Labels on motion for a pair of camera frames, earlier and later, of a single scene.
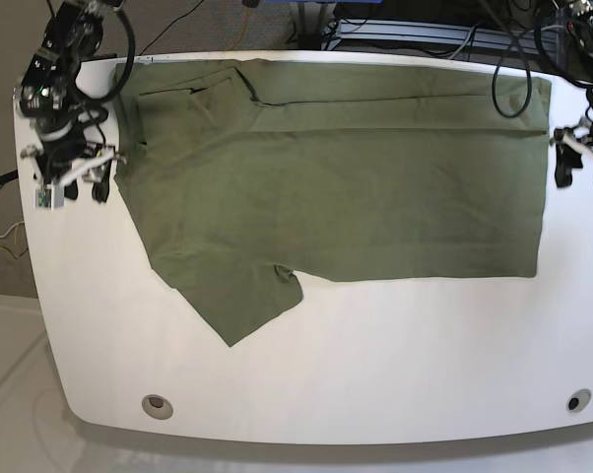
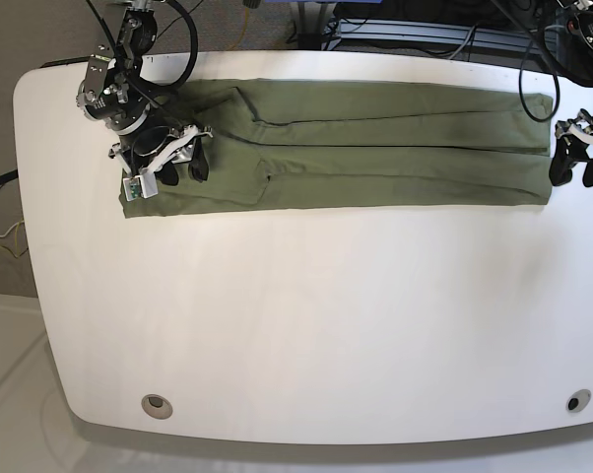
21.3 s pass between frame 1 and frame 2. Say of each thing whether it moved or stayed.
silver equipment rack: stayed
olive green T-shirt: moved
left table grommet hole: stayed
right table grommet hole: stayed
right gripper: moved
